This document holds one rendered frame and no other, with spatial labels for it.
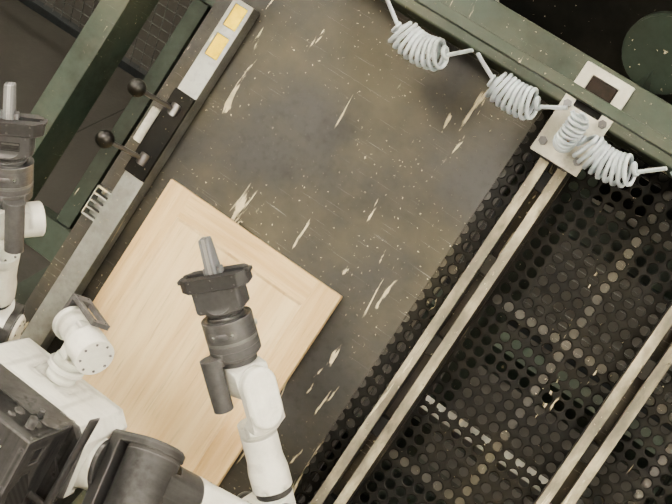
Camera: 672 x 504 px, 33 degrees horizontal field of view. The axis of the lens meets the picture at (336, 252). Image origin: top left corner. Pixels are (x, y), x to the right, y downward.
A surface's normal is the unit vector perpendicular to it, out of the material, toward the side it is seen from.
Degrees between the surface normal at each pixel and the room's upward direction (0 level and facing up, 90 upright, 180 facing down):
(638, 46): 90
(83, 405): 23
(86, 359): 79
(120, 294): 58
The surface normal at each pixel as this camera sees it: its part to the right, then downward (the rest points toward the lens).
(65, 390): 0.50, -0.83
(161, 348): -0.24, -0.06
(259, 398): 0.59, 0.09
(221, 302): -0.21, 0.32
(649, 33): -0.50, 0.40
